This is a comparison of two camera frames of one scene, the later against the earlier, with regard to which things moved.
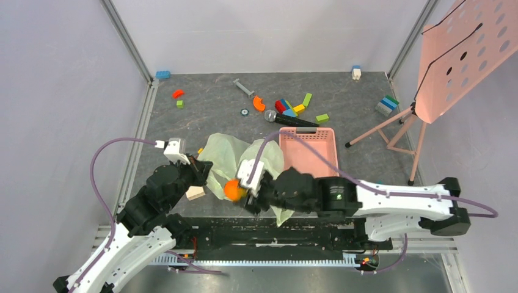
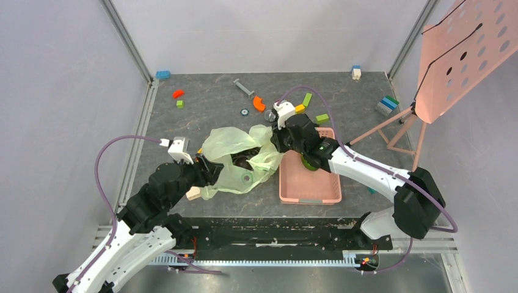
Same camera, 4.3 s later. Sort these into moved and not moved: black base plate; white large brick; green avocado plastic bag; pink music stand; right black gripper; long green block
Moved: green avocado plastic bag; right black gripper
Not moved: long green block; white large brick; black base plate; pink music stand
